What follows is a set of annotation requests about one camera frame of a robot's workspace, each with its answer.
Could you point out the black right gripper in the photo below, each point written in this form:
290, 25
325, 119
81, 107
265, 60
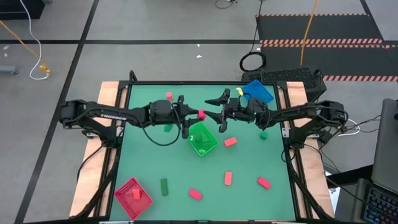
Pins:
236, 110

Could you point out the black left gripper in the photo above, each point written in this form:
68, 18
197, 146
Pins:
182, 113

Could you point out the red cube block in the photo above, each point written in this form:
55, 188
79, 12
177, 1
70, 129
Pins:
202, 115

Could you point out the green cylinder block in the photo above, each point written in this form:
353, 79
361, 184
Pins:
200, 137

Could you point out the green wedge block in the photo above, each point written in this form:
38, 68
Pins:
168, 128

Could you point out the red cylinder block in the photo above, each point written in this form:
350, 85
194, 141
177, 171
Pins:
169, 96

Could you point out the green cube block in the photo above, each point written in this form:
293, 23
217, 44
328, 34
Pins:
264, 135

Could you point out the long green block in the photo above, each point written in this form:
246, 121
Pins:
164, 187

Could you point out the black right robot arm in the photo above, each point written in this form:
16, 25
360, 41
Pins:
304, 112

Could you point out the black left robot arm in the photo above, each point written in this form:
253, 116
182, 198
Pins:
109, 113

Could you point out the green plastic basket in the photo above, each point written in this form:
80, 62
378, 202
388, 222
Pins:
206, 146

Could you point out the blue plastic basket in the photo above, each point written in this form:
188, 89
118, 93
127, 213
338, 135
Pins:
259, 90

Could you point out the light wooden side board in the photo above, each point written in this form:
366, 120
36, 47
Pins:
105, 90
297, 93

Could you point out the red plastic basket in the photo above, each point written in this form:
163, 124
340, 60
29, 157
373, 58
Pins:
146, 202

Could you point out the black striped-edge floor mat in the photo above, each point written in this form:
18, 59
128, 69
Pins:
326, 28

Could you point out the grey laptop lid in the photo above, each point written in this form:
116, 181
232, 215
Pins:
387, 146

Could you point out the black keyboard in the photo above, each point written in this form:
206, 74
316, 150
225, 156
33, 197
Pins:
381, 207

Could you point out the grey floor object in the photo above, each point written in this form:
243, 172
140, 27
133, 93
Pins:
7, 70

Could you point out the black table frame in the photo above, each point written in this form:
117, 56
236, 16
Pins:
202, 82

